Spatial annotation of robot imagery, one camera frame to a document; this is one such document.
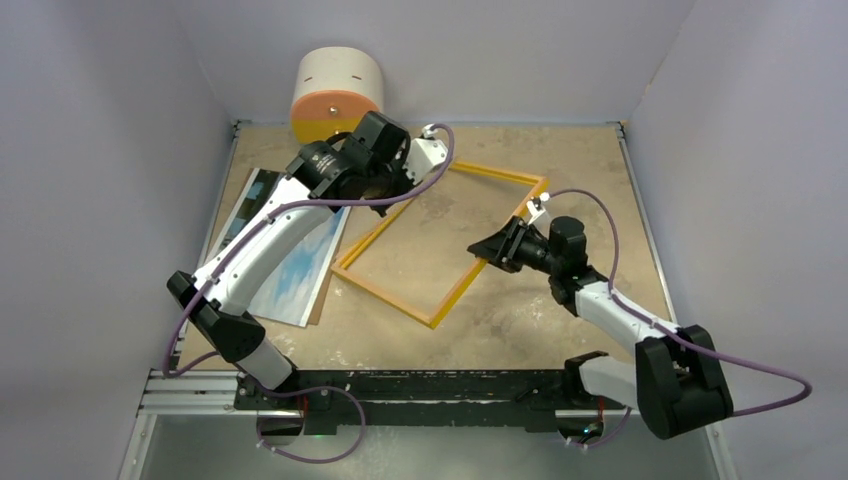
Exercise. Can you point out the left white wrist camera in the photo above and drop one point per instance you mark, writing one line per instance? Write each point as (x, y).
(424, 157)

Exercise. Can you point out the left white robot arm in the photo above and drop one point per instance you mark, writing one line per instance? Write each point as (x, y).
(215, 298)

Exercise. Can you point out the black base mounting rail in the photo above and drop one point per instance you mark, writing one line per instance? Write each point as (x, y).
(537, 401)

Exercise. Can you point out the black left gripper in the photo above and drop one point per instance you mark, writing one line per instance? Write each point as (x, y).
(399, 164)

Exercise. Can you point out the glossy building photo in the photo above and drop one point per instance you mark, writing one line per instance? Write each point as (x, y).
(291, 291)

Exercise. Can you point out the yellow picture frame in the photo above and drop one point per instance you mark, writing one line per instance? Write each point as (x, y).
(341, 266)

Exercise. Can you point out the brown backing board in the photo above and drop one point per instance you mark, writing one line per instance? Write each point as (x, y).
(317, 308)

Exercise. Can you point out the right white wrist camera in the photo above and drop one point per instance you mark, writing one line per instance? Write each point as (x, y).
(537, 211)

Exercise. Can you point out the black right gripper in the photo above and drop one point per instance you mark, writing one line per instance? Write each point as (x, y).
(502, 249)

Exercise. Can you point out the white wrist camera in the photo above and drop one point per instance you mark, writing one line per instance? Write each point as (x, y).
(424, 157)
(537, 211)

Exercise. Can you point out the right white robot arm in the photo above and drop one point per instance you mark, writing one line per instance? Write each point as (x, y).
(673, 380)

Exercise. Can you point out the round pastel drawer cabinet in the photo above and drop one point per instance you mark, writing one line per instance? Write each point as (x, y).
(335, 87)

